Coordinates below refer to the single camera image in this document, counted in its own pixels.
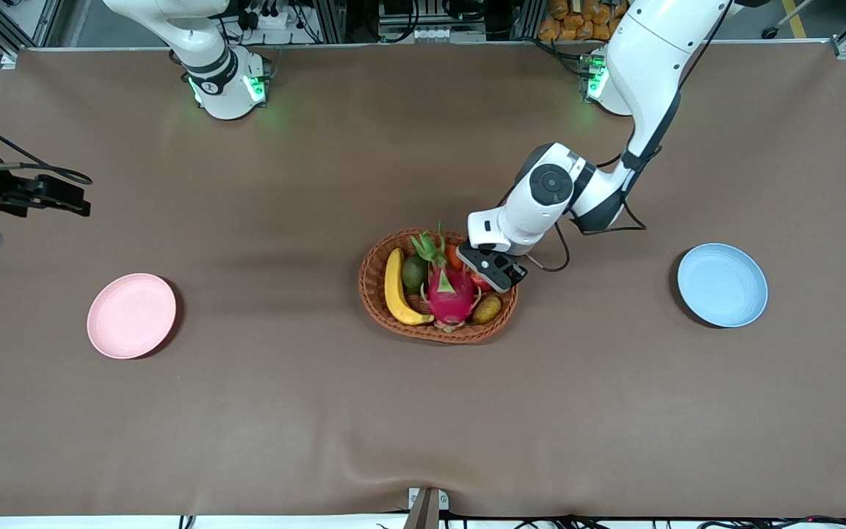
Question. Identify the red peach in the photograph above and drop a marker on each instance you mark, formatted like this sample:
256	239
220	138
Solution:
478	283

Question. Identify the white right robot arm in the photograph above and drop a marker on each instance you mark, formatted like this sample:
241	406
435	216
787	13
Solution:
225	95

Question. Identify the aluminium frame post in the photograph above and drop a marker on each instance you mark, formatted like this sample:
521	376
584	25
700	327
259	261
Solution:
527	20
331	22

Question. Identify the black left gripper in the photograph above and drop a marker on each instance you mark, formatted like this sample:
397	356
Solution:
516	276

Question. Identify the white power strip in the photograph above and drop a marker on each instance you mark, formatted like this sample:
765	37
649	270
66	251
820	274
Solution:
276	18

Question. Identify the orange carrot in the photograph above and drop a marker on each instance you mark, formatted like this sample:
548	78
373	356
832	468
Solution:
453	257

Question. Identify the dark green avocado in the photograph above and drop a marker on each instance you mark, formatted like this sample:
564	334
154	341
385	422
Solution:
414	273

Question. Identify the yellow-brown kiwi fruit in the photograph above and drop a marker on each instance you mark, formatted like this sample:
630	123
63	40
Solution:
487	309

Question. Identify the orange foil packet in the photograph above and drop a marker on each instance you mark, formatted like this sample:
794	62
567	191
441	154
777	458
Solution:
570	9
599	18
554	29

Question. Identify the metal table edge bracket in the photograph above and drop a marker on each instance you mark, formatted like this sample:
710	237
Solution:
427	510

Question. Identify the black caster wheel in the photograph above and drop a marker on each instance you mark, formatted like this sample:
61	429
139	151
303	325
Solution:
769	32

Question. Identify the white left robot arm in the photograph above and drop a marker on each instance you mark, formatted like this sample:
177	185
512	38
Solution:
658	44

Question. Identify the table cover cloth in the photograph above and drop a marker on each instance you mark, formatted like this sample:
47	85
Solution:
423	411

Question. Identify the woven wicker fruit basket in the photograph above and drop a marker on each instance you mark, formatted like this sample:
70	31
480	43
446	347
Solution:
375	294

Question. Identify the yellow banana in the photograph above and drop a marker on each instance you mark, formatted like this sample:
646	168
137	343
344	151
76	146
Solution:
393	294

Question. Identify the pink round plate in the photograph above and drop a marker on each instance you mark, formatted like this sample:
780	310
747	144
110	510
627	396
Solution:
131	316

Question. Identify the pink dragon fruit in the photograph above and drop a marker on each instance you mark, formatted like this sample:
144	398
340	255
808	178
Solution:
451	297

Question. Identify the blue round plate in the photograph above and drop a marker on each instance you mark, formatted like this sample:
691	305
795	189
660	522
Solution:
722	285

